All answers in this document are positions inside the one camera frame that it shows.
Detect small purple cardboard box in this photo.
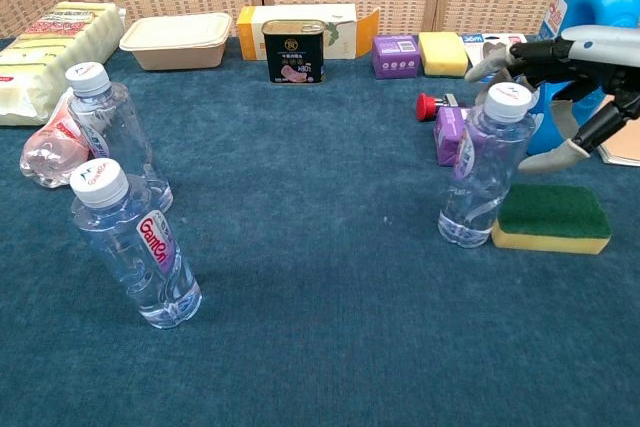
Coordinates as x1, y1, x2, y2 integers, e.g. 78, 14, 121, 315
372, 34, 420, 80
432, 105, 474, 168

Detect red emergency stop button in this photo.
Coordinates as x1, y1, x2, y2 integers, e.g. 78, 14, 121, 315
416, 92, 460, 122

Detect pink drink bottle black cap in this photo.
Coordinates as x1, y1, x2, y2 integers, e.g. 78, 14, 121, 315
18, 87, 94, 189

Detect plain yellow sponge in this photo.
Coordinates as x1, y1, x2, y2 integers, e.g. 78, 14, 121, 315
417, 30, 470, 79

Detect orange white carton box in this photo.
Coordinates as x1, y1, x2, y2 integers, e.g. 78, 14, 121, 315
235, 3, 381, 62

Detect dark blue table cloth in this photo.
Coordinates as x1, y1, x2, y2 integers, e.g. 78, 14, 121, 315
0, 34, 640, 427

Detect black luncheon meat can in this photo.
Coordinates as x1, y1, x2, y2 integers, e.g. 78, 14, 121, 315
261, 19, 326, 86

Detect clear water bottle white cap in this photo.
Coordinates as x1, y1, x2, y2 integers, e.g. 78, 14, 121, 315
64, 61, 175, 213
68, 157, 203, 331
437, 81, 537, 249

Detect blue white blister pack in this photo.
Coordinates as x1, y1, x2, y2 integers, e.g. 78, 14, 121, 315
462, 32, 529, 84

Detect beige lidded food container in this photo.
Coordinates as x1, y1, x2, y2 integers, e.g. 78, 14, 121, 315
118, 11, 234, 72

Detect green yellow scouring sponge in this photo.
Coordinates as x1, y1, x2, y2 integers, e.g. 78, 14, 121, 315
490, 183, 613, 256

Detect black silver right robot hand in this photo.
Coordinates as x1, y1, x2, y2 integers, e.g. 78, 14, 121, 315
463, 24, 640, 176

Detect yellow sponge multipack bag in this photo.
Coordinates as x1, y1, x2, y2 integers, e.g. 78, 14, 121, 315
0, 0, 126, 127

